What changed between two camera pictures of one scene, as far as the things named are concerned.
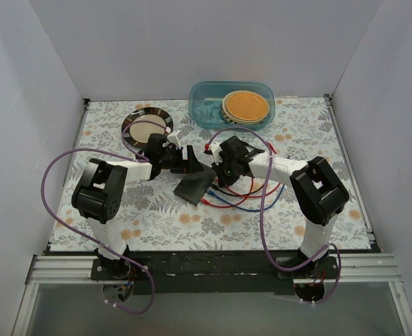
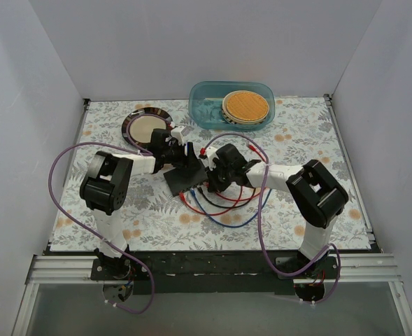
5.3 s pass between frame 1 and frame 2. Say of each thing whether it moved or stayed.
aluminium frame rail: stayed
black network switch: moved
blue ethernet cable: moved
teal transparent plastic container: stayed
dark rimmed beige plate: stayed
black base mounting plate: stayed
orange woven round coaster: stayed
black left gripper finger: stayed
